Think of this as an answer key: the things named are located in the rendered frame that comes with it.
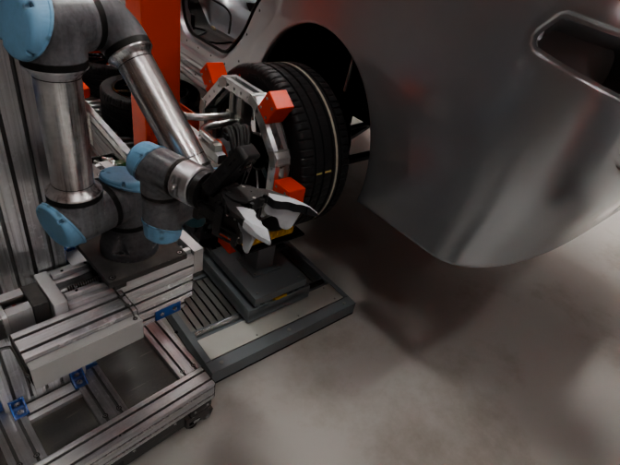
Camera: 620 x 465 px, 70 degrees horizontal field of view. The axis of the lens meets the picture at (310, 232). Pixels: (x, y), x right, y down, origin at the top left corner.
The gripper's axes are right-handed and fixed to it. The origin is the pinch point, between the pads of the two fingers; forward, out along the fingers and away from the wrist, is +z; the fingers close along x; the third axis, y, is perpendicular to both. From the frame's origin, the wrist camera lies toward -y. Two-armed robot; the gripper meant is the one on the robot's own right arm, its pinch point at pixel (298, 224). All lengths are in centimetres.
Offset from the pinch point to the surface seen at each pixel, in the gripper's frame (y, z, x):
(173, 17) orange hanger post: -11, -114, -88
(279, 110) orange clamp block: 3, -47, -68
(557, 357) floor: 100, 85, -176
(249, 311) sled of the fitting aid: 97, -49, -83
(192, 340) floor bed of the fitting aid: 108, -62, -61
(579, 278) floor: 88, 92, -265
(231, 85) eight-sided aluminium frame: 3, -73, -76
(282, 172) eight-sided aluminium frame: 24, -43, -72
